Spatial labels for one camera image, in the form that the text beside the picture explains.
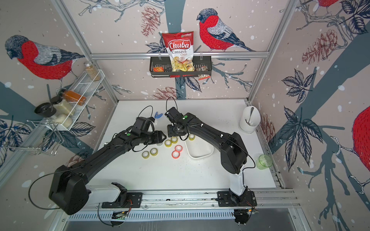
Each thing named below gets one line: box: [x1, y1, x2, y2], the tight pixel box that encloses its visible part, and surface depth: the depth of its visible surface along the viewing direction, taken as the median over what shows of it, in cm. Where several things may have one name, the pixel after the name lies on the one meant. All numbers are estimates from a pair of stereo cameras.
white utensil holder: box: [238, 105, 262, 134], surface depth 97 cm
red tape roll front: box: [171, 150, 181, 160], surface depth 92 cm
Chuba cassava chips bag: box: [161, 31, 196, 72], surface depth 85 cm
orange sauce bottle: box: [63, 89, 87, 106], surface depth 74 cm
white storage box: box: [185, 136, 214, 159], surface depth 96 cm
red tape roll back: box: [174, 144, 184, 153], surface depth 94 cm
